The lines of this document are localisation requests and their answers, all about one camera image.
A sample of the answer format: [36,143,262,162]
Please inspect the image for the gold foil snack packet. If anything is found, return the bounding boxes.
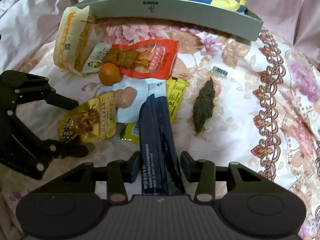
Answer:
[57,92,116,143]

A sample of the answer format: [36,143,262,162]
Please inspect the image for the navy blue stick packet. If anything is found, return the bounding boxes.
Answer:
[138,79,185,196]

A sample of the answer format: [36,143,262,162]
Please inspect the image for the small white snack packet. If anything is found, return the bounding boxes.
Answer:
[82,43,111,74]

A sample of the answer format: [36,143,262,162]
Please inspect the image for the small orange mandarin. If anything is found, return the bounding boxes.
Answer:
[99,63,121,86]

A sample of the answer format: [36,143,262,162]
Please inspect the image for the orange cream bread package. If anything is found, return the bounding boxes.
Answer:
[53,6,95,76]

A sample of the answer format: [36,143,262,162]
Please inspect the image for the clear packet dark dried fish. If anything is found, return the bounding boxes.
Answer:
[179,63,245,152]

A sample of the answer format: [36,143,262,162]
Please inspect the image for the sausages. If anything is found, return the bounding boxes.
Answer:
[96,79,149,124]

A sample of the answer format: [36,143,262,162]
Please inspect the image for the yellow biscuit packet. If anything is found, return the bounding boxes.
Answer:
[119,77,190,144]

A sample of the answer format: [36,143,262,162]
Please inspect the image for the red tofu snack packet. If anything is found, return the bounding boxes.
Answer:
[103,39,178,80]

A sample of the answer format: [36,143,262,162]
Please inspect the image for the white pink duvet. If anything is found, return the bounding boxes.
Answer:
[1,0,74,72]

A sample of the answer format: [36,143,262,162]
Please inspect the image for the floral bed sheet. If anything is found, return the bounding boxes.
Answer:
[1,18,319,239]

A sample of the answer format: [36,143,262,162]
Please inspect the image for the grey cardboard box tray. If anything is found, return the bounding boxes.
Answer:
[76,0,263,41]

